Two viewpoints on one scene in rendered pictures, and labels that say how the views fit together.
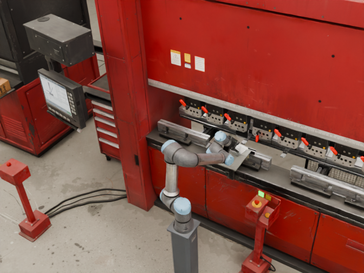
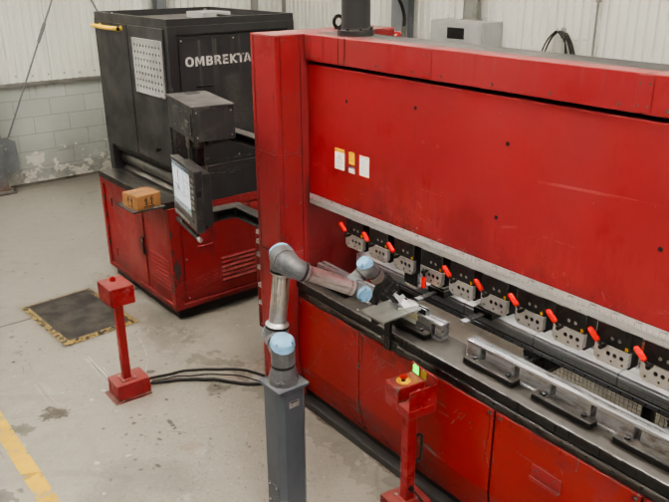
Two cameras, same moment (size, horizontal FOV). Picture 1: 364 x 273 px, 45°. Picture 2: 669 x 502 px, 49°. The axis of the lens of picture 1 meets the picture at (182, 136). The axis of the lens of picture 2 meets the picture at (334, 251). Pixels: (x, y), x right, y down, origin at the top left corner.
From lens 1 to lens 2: 1.51 m
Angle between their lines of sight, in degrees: 23
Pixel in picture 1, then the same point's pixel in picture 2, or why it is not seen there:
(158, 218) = not seen: hidden behind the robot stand
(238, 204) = not seen: hidden behind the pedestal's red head
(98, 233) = (205, 415)
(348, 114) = (530, 237)
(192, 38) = (356, 129)
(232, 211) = (389, 411)
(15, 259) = (85, 417)
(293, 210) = (462, 408)
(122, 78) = (271, 182)
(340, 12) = (511, 77)
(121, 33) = (273, 116)
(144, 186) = not seen: hidden behind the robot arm
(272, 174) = (444, 347)
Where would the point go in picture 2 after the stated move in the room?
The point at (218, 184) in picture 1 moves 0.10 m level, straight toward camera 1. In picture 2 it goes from (372, 361) to (365, 369)
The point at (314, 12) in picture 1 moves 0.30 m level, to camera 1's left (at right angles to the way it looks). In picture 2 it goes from (483, 79) to (412, 76)
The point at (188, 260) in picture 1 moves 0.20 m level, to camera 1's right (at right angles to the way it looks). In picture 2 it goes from (282, 440) to (321, 448)
